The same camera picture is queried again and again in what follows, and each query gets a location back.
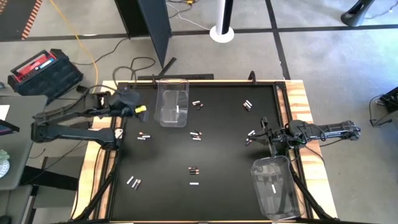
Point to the black curved stand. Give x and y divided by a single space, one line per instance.
357 14

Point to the black clamp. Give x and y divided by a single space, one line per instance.
154 79
252 77

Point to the red black toolbox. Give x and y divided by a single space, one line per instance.
49 77

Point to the black device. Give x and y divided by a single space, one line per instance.
390 99

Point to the black partition foot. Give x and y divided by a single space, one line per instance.
186 76

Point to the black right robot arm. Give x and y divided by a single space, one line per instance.
335 129

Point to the black orange striped mat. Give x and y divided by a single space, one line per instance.
15 21

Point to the patterned white green plate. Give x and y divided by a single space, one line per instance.
3 165

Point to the small black power adapter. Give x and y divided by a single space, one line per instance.
82 89

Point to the black table mat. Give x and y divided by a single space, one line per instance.
174 202

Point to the black partition panel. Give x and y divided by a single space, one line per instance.
149 25

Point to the white paper sheet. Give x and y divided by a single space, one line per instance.
3 112

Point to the grey side table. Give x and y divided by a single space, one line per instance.
21 149

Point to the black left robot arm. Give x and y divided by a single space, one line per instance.
71 133

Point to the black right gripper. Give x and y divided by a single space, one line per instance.
275 138

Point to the dark tablet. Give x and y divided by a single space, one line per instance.
6 128

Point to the black side table base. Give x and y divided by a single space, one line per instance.
46 179

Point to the small yellow tag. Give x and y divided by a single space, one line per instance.
140 109

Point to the yellow plug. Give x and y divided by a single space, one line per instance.
190 1

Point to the white pole round base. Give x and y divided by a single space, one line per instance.
221 34

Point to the clear plastic bin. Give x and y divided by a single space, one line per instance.
168 93
280 174

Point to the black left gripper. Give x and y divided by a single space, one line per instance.
124 101

